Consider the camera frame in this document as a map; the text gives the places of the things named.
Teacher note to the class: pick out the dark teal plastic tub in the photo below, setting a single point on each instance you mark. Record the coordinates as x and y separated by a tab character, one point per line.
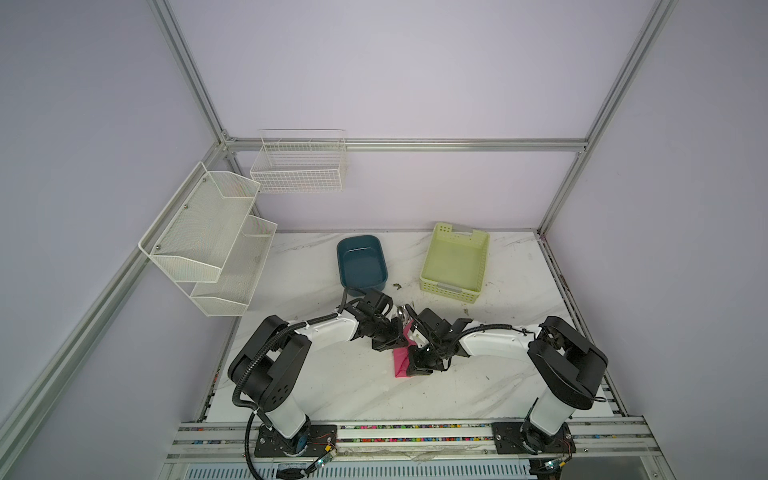
361	264

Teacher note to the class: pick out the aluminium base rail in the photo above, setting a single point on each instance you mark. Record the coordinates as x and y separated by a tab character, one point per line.
422	441

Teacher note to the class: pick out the light green perforated basket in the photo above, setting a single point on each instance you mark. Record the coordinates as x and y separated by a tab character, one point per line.
455	263

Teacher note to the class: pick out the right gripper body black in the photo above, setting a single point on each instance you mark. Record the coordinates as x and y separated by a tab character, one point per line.
426	357

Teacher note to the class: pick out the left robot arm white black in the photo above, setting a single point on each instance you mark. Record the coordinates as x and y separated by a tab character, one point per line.
266	369

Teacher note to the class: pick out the white mesh two-tier shelf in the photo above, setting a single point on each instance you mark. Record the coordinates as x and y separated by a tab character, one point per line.
209	242

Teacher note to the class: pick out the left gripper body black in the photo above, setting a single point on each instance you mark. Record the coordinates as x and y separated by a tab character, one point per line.
385	335

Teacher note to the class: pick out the pink paper napkin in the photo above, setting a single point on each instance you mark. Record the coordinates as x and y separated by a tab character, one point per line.
401	357

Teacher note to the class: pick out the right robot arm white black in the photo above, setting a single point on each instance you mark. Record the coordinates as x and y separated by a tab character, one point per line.
571	366

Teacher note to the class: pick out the white wire wall basket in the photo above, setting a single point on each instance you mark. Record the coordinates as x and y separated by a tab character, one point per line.
301	161

